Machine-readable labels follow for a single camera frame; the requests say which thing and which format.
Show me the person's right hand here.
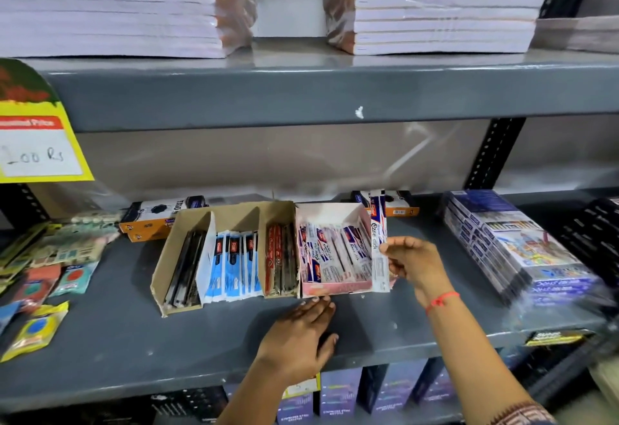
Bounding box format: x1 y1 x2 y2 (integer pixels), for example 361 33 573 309
380 236 456 309

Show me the grey metal shelf rack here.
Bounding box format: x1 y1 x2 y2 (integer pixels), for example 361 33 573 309
0 0 619 425

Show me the pile of green stationery packets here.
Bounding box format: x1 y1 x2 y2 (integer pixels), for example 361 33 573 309
0 210 124 295

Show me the plastic wrapped notebook stack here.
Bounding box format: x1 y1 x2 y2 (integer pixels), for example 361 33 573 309
322 0 566 56

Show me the stack of black boxes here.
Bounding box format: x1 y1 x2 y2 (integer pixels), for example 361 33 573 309
556 196 619 292

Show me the bundle of blue pen packets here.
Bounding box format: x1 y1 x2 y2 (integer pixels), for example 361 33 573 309
196 212 264 305

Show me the red eraser packet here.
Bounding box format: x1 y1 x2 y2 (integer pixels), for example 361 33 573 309
11 264 63 315

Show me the row of purple boxes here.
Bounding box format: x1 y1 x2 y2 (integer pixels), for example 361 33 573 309
227 356 462 425

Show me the white pink display box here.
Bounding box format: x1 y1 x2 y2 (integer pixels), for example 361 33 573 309
294 202 398 299

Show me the row of glue stick packets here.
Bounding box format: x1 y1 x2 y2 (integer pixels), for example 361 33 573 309
298 224 374 284

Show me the person's right forearm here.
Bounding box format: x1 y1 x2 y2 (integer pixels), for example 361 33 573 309
426 294 557 425

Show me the yellow black shelf label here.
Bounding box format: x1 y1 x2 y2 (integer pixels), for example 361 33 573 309
524 329 587 347

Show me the white glue stick packet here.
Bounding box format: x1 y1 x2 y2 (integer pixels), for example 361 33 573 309
369 191 391 293

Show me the person's left forearm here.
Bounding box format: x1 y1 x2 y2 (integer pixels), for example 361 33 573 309
216 356 297 425

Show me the yellow blue eraser packet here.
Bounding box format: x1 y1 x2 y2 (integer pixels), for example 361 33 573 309
0 300 70 363

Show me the brown cardboard divider box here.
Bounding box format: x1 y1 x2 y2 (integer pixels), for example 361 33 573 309
150 200 301 318

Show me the stack of white notebooks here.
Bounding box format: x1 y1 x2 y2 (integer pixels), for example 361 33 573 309
0 0 258 59

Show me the yellow price tag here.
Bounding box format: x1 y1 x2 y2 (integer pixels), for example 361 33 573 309
0 58 95 184

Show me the person's left hand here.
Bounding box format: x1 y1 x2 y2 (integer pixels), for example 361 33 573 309
255 295 339 386

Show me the patterned brown sleeve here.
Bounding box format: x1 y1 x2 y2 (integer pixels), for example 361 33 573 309
487 400 558 425

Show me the small yellow price label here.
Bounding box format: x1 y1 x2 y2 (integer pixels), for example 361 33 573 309
282 373 322 400

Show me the bundle of red pen packets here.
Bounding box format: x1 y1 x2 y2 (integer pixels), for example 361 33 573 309
263 223 300 298

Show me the black patterned box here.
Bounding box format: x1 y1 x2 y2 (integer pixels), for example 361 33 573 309
147 385 229 425

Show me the bundle of black pen packets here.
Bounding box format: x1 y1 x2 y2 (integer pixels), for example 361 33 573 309
163 229 209 308

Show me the orange black stationery box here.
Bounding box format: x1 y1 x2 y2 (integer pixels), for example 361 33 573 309
350 190 420 219
119 195 210 243

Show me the teal eraser packet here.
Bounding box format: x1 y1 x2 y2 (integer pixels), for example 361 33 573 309
48 260 100 298

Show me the wrapped stack of colour boxes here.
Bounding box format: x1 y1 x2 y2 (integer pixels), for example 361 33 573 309
441 190 611 311

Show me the red thread bracelet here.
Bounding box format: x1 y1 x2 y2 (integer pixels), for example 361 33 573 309
425 291 460 314

